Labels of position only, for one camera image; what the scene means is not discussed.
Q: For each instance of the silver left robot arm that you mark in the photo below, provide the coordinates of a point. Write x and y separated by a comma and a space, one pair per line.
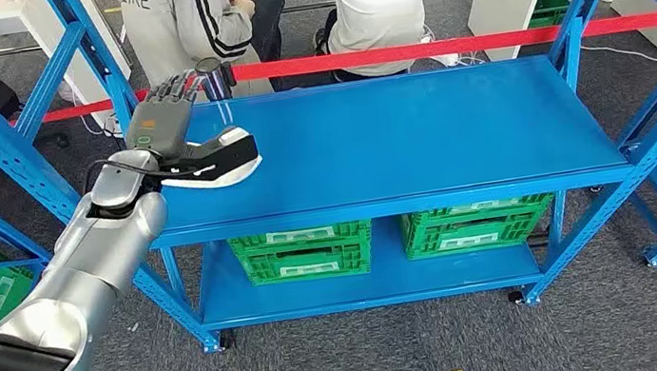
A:
79, 268

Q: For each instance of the white power strip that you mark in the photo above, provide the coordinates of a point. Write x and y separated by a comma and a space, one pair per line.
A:
444, 59

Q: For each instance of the black office chair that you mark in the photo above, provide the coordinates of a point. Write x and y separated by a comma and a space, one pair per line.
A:
63, 141

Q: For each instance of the red barrier belt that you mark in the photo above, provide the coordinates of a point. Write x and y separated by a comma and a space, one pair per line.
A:
412, 51

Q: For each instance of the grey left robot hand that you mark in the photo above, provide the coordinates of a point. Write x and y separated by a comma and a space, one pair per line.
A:
159, 127

